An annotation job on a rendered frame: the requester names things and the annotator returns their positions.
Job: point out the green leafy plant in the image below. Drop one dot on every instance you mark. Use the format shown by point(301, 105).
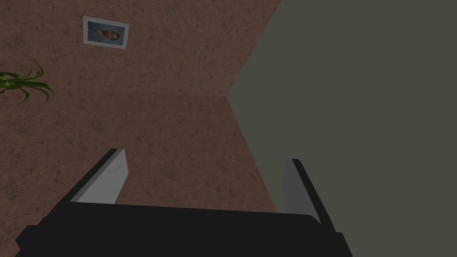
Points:
point(25, 84)

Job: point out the white framed wall picture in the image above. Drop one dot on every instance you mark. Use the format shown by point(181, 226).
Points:
point(106, 32)

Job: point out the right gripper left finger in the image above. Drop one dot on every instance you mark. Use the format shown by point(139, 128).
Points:
point(103, 182)

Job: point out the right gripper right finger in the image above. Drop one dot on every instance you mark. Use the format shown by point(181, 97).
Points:
point(298, 191)

